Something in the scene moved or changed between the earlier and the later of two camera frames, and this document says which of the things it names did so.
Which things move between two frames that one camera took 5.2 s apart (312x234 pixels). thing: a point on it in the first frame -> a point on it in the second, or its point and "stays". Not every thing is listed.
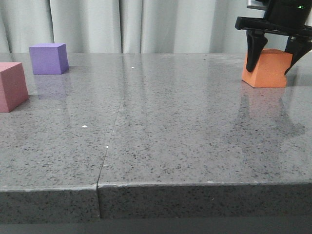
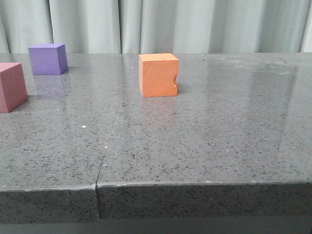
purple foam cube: [49, 58] stays
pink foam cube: [13, 90] stays
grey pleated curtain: [125, 26] stays
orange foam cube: [270, 70] -> [158, 72]
